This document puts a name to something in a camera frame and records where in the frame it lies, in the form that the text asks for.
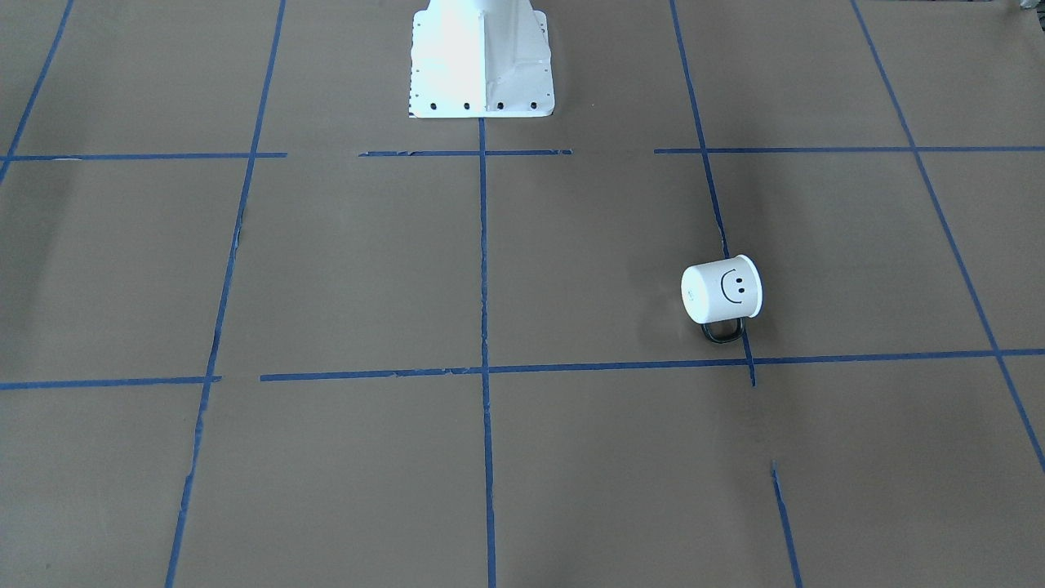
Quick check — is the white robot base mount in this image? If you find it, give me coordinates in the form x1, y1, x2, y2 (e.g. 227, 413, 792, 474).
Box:
408, 1, 556, 119

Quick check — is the white smiley face mug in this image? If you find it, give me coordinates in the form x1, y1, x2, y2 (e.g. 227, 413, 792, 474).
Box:
680, 256, 765, 344

